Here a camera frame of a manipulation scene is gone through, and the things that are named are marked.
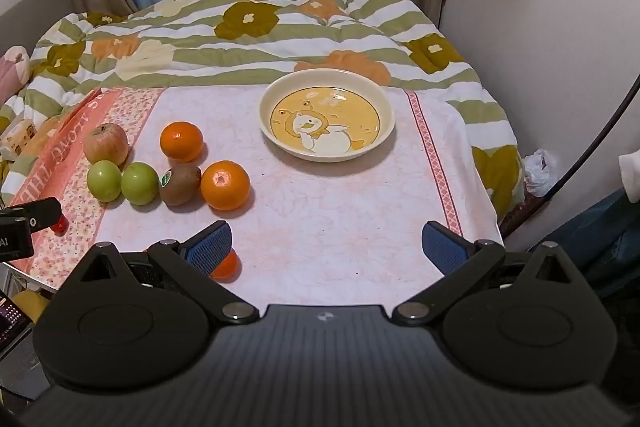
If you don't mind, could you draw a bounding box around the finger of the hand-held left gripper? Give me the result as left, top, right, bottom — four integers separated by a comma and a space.
0, 198, 62, 228

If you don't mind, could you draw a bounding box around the yellow container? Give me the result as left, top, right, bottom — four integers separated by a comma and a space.
11, 288, 52, 324

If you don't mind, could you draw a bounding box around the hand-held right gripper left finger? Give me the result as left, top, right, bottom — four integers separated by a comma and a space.
62, 221, 261, 326

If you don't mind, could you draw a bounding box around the pink floral tablecloth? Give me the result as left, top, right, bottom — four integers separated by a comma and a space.
10, 86, 505, 308

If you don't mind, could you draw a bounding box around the green striped floral blanket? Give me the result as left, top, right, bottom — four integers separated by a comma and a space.
0, 0, 525, 228

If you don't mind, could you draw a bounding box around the brown kiwi with sticker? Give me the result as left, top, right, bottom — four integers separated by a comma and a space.
159, 164, 203, 207

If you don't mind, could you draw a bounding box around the dark device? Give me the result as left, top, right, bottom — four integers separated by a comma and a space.
0, 291, 32, 344

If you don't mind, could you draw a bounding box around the white cloth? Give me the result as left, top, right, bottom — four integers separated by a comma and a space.
618, 152, 640, 195

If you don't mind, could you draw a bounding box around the white plastic bag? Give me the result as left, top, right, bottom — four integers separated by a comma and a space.
522, 149, 558, 198

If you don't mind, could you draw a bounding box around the cream plate with duck print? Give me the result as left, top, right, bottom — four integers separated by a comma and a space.
259, 69, 397, 164

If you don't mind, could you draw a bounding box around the tissue pack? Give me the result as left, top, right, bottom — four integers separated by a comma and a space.
0, 119, 38, 160

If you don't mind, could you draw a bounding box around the black cable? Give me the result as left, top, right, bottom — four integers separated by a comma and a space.
542, 74, 640, 208

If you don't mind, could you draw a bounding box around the grey headboard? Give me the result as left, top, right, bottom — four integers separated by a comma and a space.
0, 0, 71, 58

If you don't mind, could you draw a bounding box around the reddish yellow apple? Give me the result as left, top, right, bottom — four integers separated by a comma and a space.
83, 123, 129, 166

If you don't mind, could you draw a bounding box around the pink plush toy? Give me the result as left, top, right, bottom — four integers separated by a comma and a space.
0, 46, 32, 100

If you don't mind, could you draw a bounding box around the dark blue cloth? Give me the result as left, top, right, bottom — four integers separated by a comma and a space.
542, 187, 640, 300

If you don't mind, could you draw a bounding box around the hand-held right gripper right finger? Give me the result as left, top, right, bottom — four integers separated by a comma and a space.
391, 221, 593, 326

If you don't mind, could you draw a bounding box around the orange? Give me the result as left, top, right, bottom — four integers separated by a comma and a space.
159, 121, 205, 162
200, 160, 251, 212

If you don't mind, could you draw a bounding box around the green round fruit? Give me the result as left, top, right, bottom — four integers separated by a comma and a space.
121, 162, 161, 206
86, 160, 123, 202

